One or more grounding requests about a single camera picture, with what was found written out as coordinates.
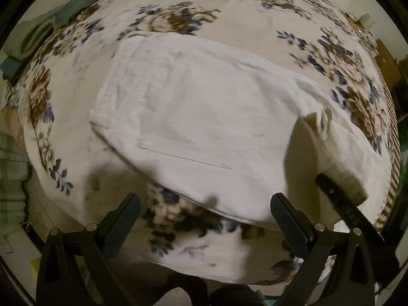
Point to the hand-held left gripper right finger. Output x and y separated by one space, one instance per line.
288 221

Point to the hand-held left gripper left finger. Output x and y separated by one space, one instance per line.
122 221

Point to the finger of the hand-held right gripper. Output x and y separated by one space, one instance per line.
342 202

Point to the white pants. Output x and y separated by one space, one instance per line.
207 118

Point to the white knitted cloth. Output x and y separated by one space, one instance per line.
177 297

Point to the dark cloth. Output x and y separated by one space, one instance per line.
220 295

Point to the plaid cloth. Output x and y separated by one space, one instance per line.
12 178

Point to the cardboard box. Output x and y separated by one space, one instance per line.
387 65

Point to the green cloth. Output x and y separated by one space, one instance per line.
32 35

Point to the floral printed blanket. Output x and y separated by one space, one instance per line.
242 16

